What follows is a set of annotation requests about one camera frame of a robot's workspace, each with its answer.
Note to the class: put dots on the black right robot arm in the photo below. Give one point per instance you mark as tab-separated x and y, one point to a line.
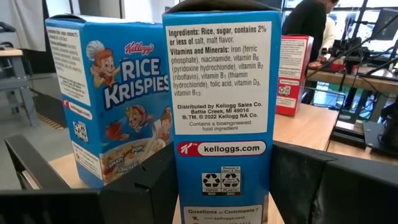
391	124

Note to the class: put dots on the person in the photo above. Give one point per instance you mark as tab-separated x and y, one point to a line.
329	34
306	25

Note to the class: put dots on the black robot equipment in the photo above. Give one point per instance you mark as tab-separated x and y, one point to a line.
345	49

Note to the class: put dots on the wooden shelf with black frame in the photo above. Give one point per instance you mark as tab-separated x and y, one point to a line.
304	127

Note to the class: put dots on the blue Rice Krispies cereal box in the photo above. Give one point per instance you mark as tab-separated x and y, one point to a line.
222	77
109	93

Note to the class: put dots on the white curtain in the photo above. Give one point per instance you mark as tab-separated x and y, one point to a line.
31	25

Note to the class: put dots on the wooden workstation table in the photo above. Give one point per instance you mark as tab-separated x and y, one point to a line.
373	82

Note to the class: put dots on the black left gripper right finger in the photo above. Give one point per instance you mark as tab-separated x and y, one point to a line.
311	186

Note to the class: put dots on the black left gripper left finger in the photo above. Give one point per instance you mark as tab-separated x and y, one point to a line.
143	199

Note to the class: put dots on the black monitor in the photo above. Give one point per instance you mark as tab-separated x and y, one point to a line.
387	23

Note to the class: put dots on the red Froot Loops cereal box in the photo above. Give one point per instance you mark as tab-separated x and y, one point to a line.
292	62

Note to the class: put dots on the black hazard-striped floor mat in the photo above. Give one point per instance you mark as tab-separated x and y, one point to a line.
49	105

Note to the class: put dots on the grey metal table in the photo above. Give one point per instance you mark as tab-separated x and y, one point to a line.
17	81

